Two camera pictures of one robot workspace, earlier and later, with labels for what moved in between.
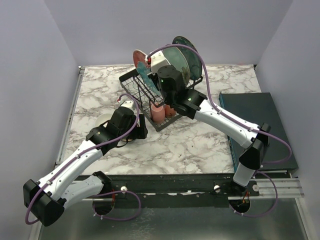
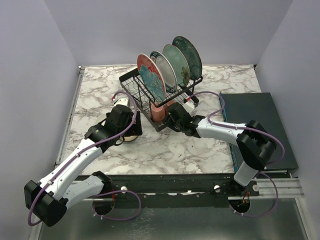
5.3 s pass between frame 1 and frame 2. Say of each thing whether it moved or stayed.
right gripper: moved
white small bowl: stayed
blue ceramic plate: stayed
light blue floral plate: stayed
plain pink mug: stayed
